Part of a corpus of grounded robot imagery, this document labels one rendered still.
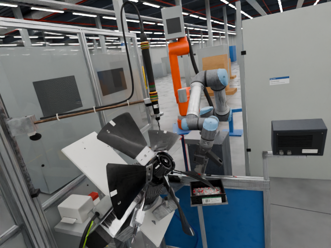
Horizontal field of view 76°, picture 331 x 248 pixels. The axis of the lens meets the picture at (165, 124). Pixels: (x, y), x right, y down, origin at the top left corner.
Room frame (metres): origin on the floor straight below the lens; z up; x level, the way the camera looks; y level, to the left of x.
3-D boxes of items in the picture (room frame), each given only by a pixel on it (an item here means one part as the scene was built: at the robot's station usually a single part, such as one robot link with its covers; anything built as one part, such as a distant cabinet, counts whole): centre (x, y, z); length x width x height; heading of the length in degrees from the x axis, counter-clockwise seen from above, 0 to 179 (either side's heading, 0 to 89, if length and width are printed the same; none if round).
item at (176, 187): (1.15, 0.04, 0.98); 0.20 x 0.16 x 0.20; 67
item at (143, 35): (1.09, 0.04, 1.64); 0.04 x 0.04 x 0.46
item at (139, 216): (0.77, 0.18, 1.08); 0.07 x 0.04 x 0.06; 167
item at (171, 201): (1.06, 0.05, 0.91); 0.12 x 0.08 x 0.12; 67
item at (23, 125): (0.96, 0.65, 1.53); 0.10 x 0.07 x 0.08; 102
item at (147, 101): (1.09, 0.05, 1.49); 0.09 x 0.07 x 0.10; 102
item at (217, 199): (1.20, -0.20, 0.84); 0.22 x 0.17 x 0.07; 82
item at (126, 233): (0.80, 0.24, 1.03); 0.15 x 0.10 x 0.14; 67
